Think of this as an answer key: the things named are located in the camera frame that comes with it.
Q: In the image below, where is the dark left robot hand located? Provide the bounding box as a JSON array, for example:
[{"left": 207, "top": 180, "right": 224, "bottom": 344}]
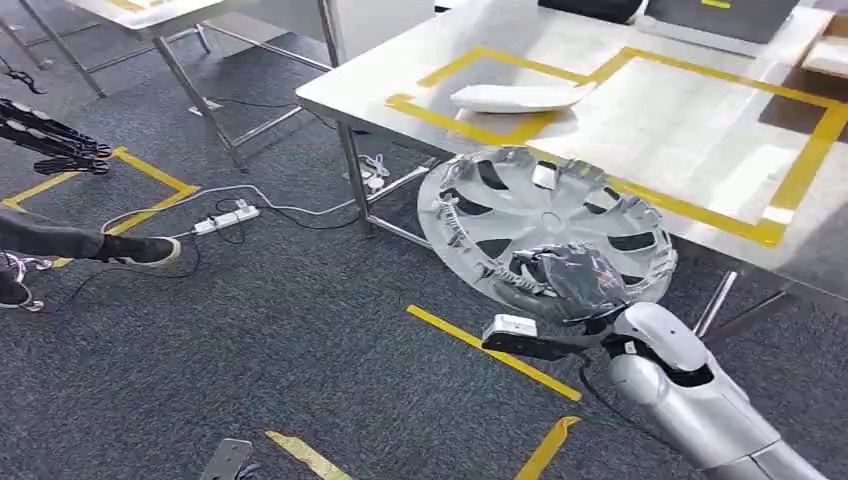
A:
[{"left": 0, "top": 97, "right": 115, "bottom": 178}]

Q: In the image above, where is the silver wheel hubcap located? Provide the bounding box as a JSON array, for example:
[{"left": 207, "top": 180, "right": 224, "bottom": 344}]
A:
[{"left": 416, "top": 145, "right": 679, "bottom": 323}]

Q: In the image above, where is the person's leg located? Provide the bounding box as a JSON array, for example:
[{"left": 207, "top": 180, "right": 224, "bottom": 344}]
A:
[{"left": 0, "top": 207, "right": 111, "bottom": 262}]

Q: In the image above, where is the person's shoe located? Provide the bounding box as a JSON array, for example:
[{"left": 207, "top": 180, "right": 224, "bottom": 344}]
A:
[
  {"left": 98, "top": 234, "right": 183, "bottom": 269},
  {"left": 0, "top": 264, "right": 35, "bottom": 312}
]

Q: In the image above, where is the steel table with legs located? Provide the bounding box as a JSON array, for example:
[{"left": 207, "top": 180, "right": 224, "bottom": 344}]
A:
[{"left": 0, "top": 0, "right": 334, "bottom": 175}]

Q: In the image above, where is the white power strip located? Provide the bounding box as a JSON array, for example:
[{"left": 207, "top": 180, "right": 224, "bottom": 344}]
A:
[{"left": 192, "top": 204, "right": 262, "bottom": 237}]

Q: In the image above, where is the white plug bundle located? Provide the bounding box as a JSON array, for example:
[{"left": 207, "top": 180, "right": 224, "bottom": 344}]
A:
[{"left": 342, "top": 152, "right": 393, "bottom": 195}]

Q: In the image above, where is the grey metal plate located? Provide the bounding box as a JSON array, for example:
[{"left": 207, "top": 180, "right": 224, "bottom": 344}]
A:
[{"left": 199, "top": 437, "right": 255, "bottom": 480}]

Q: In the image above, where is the white plastic part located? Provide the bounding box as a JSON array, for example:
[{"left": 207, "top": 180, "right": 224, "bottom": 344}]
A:
[{"left": 449, "top": 82, "right": 592, "bottom": 115}]

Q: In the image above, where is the black pad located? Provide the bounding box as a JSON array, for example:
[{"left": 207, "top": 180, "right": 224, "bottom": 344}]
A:
[{"left": 537, "top": 0, "right": 648, "bottom": 25}]

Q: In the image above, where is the steel bench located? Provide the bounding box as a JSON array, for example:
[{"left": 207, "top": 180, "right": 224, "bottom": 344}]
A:
[{"left": 295, "top": 0, "right": 848, "bottom": 340}]

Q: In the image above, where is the grey tray with dark mat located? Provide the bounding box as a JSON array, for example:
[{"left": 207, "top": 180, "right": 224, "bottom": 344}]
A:
[{"left": 633, "top": 0, "right": 837, "bottom": 60}]

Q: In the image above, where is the white flat box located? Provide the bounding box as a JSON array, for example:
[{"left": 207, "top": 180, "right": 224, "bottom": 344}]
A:
[{"left": 800, "top": 36, "right": 848, "bottom": 80}]

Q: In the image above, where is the black hanging cable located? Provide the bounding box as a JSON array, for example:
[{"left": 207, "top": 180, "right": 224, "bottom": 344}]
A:
[{"left": 0, "top": 55, "right": 48, "bottom": 96}]

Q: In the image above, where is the black floor cable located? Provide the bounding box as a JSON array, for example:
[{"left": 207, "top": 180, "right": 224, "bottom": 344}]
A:
[{"left": 64, "top": 197, "right": 363, "bottom": 301}]

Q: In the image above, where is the white power cable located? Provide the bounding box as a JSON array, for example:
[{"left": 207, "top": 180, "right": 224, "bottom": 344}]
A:
[{"left": 99, "top": 183, "right": 363, "bottom": 234}]

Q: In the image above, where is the small yellow tape frame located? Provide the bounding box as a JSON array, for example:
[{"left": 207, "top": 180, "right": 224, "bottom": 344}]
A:
[{"left": 384, "top": 44, "right": 592, "bottom": 148}]

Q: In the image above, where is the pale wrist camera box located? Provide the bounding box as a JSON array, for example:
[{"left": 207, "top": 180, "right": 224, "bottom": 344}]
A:
[{"left": 480, "top": 313, "right": 591, "bottom": 364}]

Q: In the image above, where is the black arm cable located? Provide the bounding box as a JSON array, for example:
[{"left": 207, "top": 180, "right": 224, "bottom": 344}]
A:
[{"left": 578, "top": 359, "right": 672, "bottom": 453}]

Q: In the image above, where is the large yellow tape frame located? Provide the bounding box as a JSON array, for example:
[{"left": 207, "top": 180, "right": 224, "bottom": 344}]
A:
[{"left": 529, "top": 46, "right": 848, "bottom": 249}]

